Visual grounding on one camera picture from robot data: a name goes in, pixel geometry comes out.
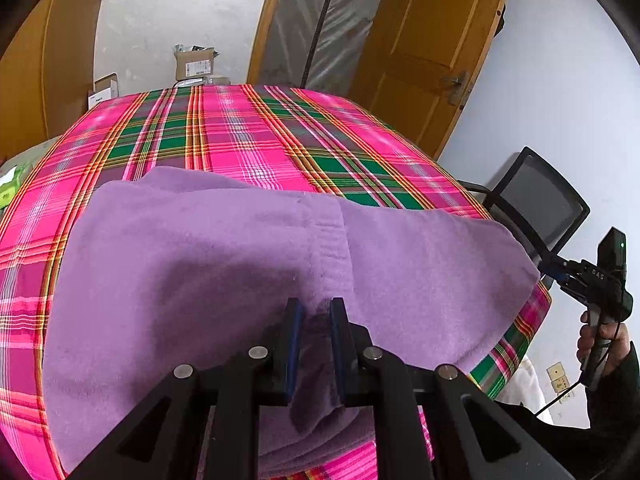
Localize wooden wardrobe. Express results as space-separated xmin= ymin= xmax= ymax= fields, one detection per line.
xmin=0 ymin=0 xmax=114 ymax=162

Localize open brown cardboard box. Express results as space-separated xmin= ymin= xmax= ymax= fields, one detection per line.
xmin=172 ymin=43 xmax=219 ymax=82

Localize wooden door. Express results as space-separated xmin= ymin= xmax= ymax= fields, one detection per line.
xmin=350 ymin=0 xmax=517 ymax=162

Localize wooden door frame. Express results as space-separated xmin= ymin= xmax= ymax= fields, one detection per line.
xmin=246 ymin=0 xmax=292 ymax=87

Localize green tissue pack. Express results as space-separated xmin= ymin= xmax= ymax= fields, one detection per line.
xmin=0 ymin=167 xmax=26 ymax=211

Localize person's right hand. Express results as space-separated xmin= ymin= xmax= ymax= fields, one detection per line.
xmin=576 ymin=311 xmax=637 ymax=377

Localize pink plaid blanket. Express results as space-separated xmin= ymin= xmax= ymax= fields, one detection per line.
xmin=0 ymin=83 xmax=554 ymax=480

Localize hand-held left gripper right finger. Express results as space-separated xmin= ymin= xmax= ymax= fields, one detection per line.
xmin=326 ymin=297 xmax=576 ymax=480

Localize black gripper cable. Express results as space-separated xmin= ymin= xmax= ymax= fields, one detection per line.
xmin=534 ymin=379 xmax=587 ymax=417

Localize black mesh office chair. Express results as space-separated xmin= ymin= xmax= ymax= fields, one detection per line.
xmin=456 ymin=146 xmax=592 ymax=292

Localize wall socket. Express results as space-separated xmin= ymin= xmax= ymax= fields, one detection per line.
xmin=545 ymin=361 xmax=577 ymax=404

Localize metal door lock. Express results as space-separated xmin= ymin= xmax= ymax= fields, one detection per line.
xmin=439 ymin=71 xmax=474 ymax=107

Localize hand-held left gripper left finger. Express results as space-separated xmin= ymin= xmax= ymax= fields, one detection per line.
xmin=70 ymin=297 xmax=304 ymax=480

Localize white plastic bag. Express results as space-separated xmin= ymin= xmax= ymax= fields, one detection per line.
xmin=499 ymin=354 xmax=554 ymax=424

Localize small white box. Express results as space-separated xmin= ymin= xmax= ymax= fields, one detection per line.
xmin=86 ymin=73 xmax=122 ymax=112

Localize purple fleece pants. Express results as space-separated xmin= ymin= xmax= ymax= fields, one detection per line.
xmin=40 ymin=166 xmax=542 ymax=479

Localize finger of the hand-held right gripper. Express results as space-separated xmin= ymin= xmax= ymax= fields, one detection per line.
xmin=538 ymin=254 xmax=572 ymax=284

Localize clear plastic door curtain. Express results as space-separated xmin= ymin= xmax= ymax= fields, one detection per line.
xmin=262 ymin=0 xmax=397 ymax=94

